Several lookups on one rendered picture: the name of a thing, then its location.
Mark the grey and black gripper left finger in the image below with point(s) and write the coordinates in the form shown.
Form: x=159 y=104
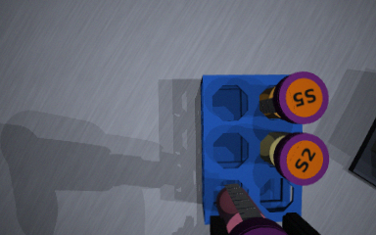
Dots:
x=218 y=226

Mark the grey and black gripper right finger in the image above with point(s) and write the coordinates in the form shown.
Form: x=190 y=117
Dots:
x=293 y=224

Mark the blue tube rack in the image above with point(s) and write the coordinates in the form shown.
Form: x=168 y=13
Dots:
x=228 y=116

